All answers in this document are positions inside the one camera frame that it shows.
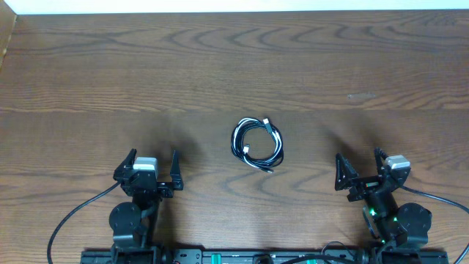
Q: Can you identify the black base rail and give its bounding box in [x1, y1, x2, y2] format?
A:
[80, 248, 450, 264]

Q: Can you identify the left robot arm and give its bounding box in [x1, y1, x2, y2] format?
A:
[109, 149, 184, 250]

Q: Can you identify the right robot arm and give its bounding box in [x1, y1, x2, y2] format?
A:
[334, 147, 432, 248]

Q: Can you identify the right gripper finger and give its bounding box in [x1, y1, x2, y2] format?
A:
[374, 147, 388, 175]
[334, 153, 358, 191]

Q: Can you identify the white usb cable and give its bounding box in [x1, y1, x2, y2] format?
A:
[231, 117, 283, 168]

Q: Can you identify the black usb cable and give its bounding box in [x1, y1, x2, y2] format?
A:
[230, 117, 285, 174]

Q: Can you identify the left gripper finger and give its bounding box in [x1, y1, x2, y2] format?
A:
[170, 150, 183, 190]
[113, 148, 137, 180]

